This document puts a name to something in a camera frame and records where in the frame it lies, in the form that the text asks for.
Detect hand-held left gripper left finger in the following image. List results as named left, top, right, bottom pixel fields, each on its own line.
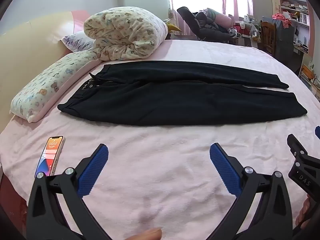
left=26, top=144, right=112, bottom=240

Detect dark grey cabinet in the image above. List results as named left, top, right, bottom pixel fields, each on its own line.
left=274, top=19, right=296, bottom=61

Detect bear print pillow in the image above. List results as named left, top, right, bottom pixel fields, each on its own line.
left=9, top=51, right=99, bottom=123

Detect beige bed headboard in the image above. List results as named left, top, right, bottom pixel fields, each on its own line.
left=0, top=10, right=94, bottom=130

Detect yellow plush toy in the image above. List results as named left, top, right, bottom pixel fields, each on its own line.
left=165, top=21, right=183, bottom=33

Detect cluttered desk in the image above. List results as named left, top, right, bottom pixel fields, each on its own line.
left=229, top=14, right=262, bottom=47

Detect purple print pillow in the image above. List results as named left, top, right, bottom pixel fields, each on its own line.
left=61, top=31, right=97, bottom=53

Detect person's left hand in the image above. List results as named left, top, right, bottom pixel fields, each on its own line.
left=124, top=227, right=163, bottom=240

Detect white bookshelf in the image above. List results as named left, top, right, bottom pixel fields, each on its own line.
left=279, top=0, right=313, bottom=56

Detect black office chair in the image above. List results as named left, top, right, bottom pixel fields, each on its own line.
left=177, top=6, right=240, bottom=44

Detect red cloth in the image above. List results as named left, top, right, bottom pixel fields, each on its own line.
left=272, top=13, right=292, bottom=28

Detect folded bear print quilt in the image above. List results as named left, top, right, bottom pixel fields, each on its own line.
left=84, top=6, right=169, bottom=62

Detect wooden chair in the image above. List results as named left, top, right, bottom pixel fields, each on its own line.
left=260, top=20, right=277, bottom=55

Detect pile of dark jackets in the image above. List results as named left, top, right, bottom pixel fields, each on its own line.
left=194, top=7, right=232, bottom=34

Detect pink bed blanket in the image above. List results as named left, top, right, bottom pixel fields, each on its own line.
left=0, top=39, right=320, bottom=240

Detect pink cushion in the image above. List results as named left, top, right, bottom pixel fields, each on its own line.
left=215, top=14, right=235, bottom=29

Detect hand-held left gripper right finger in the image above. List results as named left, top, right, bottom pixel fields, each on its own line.
left=207, top=143, right=294, bottom=240

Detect black pants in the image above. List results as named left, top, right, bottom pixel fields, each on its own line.
left=57, top=60, right=308, bottom=127

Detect person's right hand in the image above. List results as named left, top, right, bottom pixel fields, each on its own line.
left=296, top=196, right=313, bottom=228

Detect smartphone in cream case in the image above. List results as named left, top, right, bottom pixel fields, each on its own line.
left=34, top=136, right=66, bottom=179

